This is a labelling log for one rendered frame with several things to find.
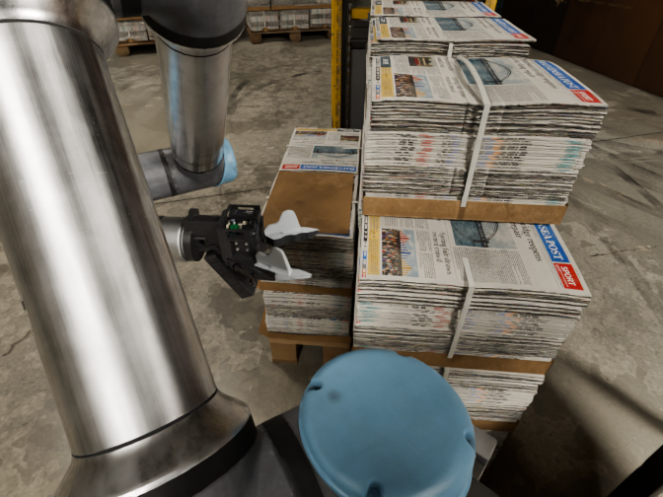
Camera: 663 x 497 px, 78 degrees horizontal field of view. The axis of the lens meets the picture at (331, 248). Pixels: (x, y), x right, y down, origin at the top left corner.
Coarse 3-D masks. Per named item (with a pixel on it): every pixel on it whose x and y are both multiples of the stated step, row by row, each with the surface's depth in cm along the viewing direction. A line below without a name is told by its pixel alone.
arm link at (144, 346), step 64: (0, 0) 22; (64, 0) 23; (128, 0) 29; (0, 64) 22; (64, 64) 23; (0, 128) 22; (64, 128) 22; (0, 192) 22; (64, 192) 22; (128, 192) 24; (64, 256) 22; (128, 256) 23; (64, 320) 22; (128, 320) 22; (192, 320) 26; (64, 384) 22; (128, 384) 22; (192, 384) 24; (128, 448) 21; (192, 448) 22; (256, 448) 25
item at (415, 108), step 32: (384, 64) 82; (416, 64) 82; (448, 64) 82; (384, 96) 67; (416, 96) 67; (448, 96) 68; (384, 128) 70; (416, 128) 69; (448, 128) 68; (384, 160) 73; (416, 160) 72; (448, 160) 72; (384, 192) 77; (416, 192) 76; (448, 192) 76
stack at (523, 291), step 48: (384, 240) 75; (432, 240) 75; (480, 240) 76; (528, 240) 76; (384, 288) 68; (432, 288) 67; (480, 288) 67; (528, 288) 66; (576, 288) 66; (384, 336) 76; (432, 336) 75; (480, 336) 73; (528, 336) 73; (480, 384) 83; (528, 384) 82; (480, 480) 110
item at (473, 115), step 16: (464, 64) 82; (464, 80) 75; (464, 96) 68; (496, 96) 68; (480, 112) 67; (496, 112) 66; (464, 128) 68; (496, 128) 68; (464, 144) 70; (464, 160) 72; (480, 160) 72; (464, 176) 73; (480, 176) 73; (480, 192) 75
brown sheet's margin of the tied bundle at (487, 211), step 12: (480, 204) 76; (492, 204) 76; (504, 204) 76; (516, 204) 76; (528, 204) 75; (564, 204) 76; (480, 216) 78; (492, 216) 78; (504, 216) 78; (516, 216) 77; (528, 216) 77; (540, 216) 77; (552, 216) 77
